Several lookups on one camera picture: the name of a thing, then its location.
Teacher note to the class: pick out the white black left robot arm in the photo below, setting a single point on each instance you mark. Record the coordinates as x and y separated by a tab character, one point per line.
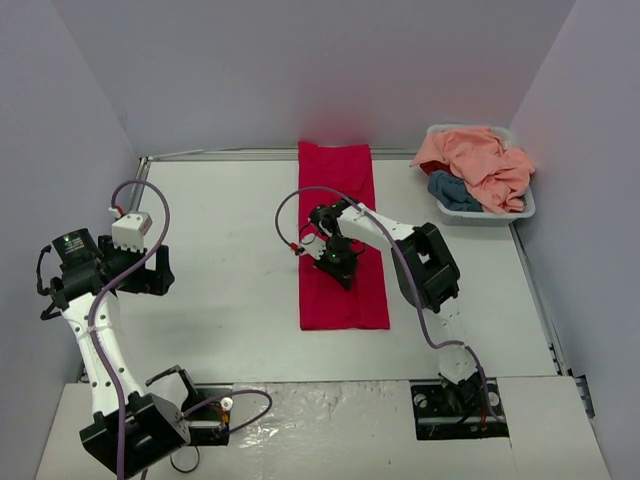
134	424

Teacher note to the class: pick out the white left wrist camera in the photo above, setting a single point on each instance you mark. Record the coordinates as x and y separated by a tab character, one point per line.
128	230

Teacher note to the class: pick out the teal blue t shirt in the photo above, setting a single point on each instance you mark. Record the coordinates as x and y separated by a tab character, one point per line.
452	192

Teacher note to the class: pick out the crimson red t shirt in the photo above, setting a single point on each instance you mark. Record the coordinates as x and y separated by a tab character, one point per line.
323	303

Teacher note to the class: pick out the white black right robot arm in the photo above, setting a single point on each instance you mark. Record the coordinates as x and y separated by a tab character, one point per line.
426	273

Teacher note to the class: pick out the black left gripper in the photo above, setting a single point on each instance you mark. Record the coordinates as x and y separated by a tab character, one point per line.
151	270

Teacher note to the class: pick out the white plastic laundry basket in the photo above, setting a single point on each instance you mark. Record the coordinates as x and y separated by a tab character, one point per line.
485	219

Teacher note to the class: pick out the dark red t shirt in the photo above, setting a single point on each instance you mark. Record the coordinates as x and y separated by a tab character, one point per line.
431	167

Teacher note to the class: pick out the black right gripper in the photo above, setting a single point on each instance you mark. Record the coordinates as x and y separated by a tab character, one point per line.
337	266

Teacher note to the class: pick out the salmon pink t shirt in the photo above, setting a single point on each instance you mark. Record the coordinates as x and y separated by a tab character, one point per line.
494	175

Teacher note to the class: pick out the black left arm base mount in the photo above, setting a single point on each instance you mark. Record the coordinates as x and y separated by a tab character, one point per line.
209	425

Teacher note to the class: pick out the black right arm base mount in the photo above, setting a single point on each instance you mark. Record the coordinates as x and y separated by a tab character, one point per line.
442	412

